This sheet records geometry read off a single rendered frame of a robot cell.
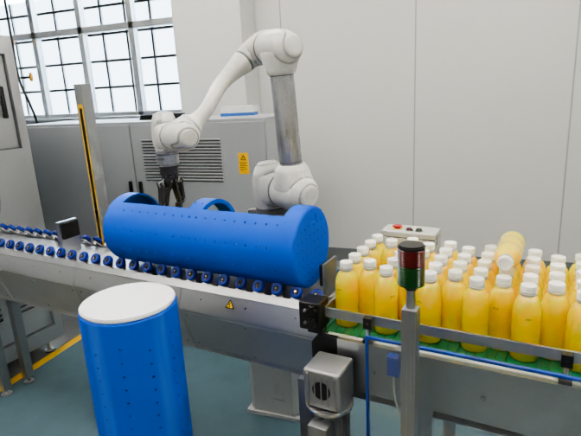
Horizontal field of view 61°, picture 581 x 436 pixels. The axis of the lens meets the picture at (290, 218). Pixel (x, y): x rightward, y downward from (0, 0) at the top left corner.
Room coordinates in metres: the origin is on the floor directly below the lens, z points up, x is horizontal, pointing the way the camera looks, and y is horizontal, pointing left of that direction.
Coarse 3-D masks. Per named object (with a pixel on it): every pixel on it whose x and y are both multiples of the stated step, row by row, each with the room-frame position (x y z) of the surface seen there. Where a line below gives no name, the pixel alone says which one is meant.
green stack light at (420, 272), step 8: (400, 272) 1.08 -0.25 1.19; (408, 272) 1.06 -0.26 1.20; (416, 272) 1.06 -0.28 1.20; (424, 272) 1.07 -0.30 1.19; (400, 280) 1.08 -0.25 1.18; (408, 280) 1.06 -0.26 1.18; (416, 280) 1.06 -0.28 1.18; (424, 280) 1.07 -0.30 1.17; (408, 288) 1.06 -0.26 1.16; (416, 288) 1.06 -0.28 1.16
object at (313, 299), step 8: (312, 296) 1.41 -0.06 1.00; (320, 296) 1.41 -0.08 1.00; (304, 304) 1.37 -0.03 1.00; (312, 304) 1.36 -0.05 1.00; (320, 304) 1.36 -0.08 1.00; (304, 312) 1.37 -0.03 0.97; (312, 312) 1.35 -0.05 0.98; (320, 312) 1.35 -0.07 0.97; (304, 320) 1.37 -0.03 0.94; (312, 320) 1.35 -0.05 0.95; (320, 320) 1.35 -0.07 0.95; (328, 320) 1.40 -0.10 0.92; (304, 328) 1.37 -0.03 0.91; (312, 328) 1.36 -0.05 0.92; (320, 328) 1.35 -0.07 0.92
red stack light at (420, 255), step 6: (402, 252) 1.07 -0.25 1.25; (408, 252) 1.07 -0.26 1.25; (414, 252) 1.06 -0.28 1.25; (420, 252) 1.06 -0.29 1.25; (402, 258) 1.07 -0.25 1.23; (408, 258) 1.06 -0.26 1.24; (414, 258) 1.06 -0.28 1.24; (420, 258) 1.06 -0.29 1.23; (402, 264) 1.07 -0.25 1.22; (408, 264) 1.06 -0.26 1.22; (414, 264) 1.06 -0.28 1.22; (420, 264) 1.06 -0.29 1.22
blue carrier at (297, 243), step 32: (128, 224) 1.86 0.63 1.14; (160, 224) 1.79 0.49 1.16; (192, 224) 1.72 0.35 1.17; (224, 224) 1.66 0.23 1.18; (256, 224) 1.60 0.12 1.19; (288, 224) 1.55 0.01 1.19; (320, 224) 1.68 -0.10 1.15; (128, 256) 1.91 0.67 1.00; (160, 256) 1.80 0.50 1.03; (192, 256) 1.71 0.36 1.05; (224, 256) 1.63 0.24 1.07; (256, 256) 1.56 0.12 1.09; (288, 256) 1.50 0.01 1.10; (320, 256) 1.67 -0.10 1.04
